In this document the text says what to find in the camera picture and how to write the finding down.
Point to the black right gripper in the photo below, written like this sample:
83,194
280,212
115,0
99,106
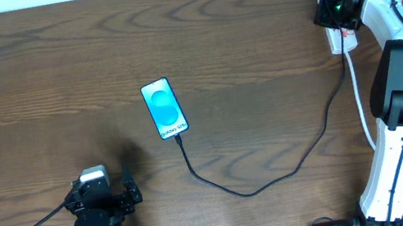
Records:
320,16

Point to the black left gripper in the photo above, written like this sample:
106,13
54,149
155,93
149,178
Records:
125,205

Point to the white power strip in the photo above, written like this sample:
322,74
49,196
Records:
345,41

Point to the blue Galaxy smartphone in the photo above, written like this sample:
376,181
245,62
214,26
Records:
164,108

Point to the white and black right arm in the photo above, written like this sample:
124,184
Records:
381,203

